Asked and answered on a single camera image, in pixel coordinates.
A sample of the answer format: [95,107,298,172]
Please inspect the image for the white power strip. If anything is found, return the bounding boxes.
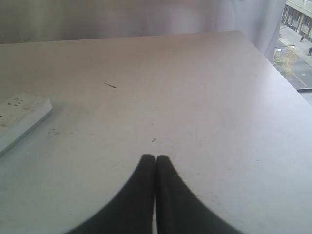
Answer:
[0,93,53,155]

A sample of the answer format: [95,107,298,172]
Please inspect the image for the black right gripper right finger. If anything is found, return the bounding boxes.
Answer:
[155,156,240,234]

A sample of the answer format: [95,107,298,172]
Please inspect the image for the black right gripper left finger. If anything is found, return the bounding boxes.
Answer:
[68,154,156,234]

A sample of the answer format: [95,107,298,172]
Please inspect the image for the white sheer curtain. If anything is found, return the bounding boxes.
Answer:
[0,0,286,60]

